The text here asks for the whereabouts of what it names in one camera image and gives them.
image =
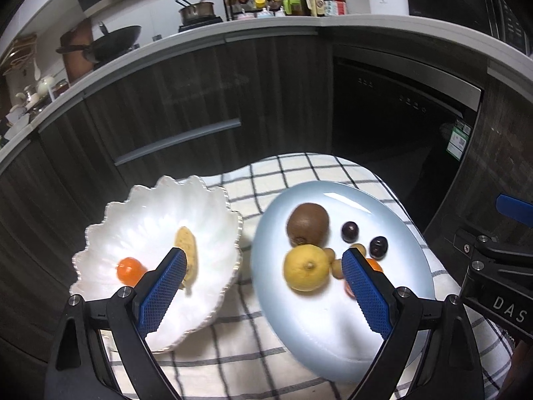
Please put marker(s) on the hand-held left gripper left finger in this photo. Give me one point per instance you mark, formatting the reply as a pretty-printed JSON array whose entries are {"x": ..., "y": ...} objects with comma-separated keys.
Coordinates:
[{"x": 164, "y": 291}]

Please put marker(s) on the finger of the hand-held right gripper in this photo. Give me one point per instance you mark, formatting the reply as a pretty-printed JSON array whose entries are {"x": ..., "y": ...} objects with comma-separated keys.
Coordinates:
[
  {"x": 491, "y": 258},
  {"x": 516, "y": 210}
]

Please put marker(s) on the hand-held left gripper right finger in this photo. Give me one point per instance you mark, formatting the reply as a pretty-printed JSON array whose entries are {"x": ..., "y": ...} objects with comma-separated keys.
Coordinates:
[{"x": 366, "y": 296}]

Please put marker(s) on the orange tangerine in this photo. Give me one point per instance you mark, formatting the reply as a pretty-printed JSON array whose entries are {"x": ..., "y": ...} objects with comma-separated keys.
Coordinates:
[
  {"x": 130, "y": 270},
  {"x": 374, "y": 266}
]

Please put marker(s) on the small brown longan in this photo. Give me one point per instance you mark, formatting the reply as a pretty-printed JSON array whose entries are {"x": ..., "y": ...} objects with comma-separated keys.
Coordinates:
[
  {"x": 359, "y": 250},
  {"x": 336, "y": 268},
  {"x": 329, "y": 254}
]

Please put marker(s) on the light blue plate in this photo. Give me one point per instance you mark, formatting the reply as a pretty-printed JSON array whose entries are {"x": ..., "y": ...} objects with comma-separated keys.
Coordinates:
[{"x": 333, "y": 321}]

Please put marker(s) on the dark red cherry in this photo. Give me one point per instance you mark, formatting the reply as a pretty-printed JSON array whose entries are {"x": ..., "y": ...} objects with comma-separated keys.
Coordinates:
[
  {"x": 378, "y": 247},
  {"x": 350, "y": 231}
]

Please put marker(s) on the white scalloped bowl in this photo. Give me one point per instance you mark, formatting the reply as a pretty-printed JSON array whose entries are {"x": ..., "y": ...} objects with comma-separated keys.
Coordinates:
[{"x": 137, "y": 233}]

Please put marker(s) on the yellow lemon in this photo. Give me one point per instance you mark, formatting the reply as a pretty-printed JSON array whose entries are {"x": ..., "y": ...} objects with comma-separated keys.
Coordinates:
[{"x": 306, "y": 268}]

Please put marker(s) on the brown kiwi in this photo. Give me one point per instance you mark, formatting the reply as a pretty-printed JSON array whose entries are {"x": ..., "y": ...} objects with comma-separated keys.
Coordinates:
[{"x": 308, "y": 223}]

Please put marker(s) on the yellow banana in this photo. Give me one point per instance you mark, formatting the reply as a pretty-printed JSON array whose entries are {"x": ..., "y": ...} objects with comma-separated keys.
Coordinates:
[{"x": 186, "y": 241}]

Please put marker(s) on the green label sticker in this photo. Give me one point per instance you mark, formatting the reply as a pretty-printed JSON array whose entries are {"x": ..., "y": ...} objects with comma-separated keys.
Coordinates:
[{"x": 459, "y": 139}]

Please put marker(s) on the black dishwasher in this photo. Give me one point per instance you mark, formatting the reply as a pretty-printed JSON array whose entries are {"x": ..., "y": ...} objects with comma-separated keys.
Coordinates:
[{"x": 395, "y": 141}]

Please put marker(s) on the checkered cloth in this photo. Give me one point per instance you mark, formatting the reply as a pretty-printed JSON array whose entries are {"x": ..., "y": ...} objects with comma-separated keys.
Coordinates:
[{"x": 291, "y": 171}]

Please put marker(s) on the dark wood kitchen cabinet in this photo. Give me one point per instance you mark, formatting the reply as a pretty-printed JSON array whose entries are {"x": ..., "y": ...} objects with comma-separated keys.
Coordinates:
[{"x": 166, "y": 83}]

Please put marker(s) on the black microwave oven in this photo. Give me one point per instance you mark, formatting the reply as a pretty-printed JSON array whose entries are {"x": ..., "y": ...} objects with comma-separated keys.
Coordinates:
[{"x": 458, "y": 0}]

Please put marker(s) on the black wok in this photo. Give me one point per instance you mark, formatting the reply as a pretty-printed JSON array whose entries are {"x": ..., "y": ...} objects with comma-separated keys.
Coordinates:
[{"x": 116, "y": 39}]

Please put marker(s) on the brown cutting board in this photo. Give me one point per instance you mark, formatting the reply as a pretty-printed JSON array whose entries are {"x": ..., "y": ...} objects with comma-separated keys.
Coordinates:
[{"x": 77, "y": 50}]

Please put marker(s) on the black induction cooker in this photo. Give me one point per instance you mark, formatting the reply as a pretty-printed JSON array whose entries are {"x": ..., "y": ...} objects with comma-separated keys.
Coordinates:
[{"x": 202, "y": 23}]

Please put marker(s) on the white kitchen countertop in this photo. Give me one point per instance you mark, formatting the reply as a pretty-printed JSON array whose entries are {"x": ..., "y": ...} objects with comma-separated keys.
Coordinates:
[{"x": 291, "y": 23}]

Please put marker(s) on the steel saucepan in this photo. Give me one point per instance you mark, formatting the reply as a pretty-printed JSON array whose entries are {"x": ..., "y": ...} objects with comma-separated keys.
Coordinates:
[{"x": 198, "y": 10}]

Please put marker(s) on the dark sauce bottle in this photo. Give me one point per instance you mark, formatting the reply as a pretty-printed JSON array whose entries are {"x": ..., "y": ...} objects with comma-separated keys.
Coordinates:
[{"x": 318, "y": 4}]

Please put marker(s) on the green plastic container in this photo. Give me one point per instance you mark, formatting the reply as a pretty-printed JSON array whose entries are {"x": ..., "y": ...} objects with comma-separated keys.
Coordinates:
[{"x": 296, "y": 6}]

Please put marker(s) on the yellow lid jar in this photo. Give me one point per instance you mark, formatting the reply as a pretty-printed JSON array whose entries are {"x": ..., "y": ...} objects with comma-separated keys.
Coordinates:
[{"x": 260, "y": 3}]

